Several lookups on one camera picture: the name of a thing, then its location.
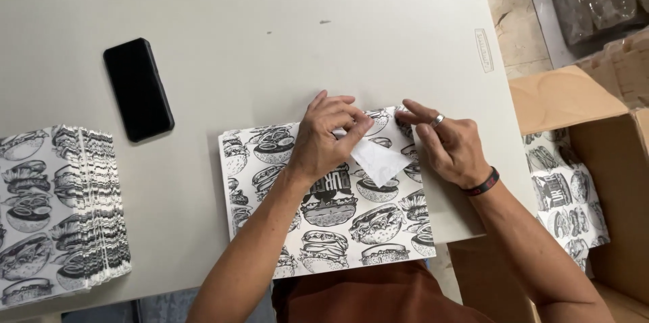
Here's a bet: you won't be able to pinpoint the black smartphone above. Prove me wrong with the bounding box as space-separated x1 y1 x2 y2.
103 37 175 144

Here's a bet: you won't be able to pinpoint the person's right hand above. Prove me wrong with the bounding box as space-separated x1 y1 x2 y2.
395 99 494 190

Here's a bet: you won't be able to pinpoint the brown cardboard box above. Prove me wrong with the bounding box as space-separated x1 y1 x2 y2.
448 26 649 323

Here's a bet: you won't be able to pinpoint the stack of burger print papers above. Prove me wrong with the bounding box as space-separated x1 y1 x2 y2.
0 124 132 309

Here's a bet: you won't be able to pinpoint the black wristband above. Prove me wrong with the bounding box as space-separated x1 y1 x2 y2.
460 166 501 197

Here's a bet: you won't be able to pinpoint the burger print paper sheet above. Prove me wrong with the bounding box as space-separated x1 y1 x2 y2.
218 105 437 280

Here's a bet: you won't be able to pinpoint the person's brown shirt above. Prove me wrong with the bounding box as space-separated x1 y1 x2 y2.
271 259 497 323

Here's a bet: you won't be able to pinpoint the burger print papers in carton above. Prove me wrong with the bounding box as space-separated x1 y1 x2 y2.
522 128 611 274

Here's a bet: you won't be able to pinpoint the person's left hand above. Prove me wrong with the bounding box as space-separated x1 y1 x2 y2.
288 90 376 188

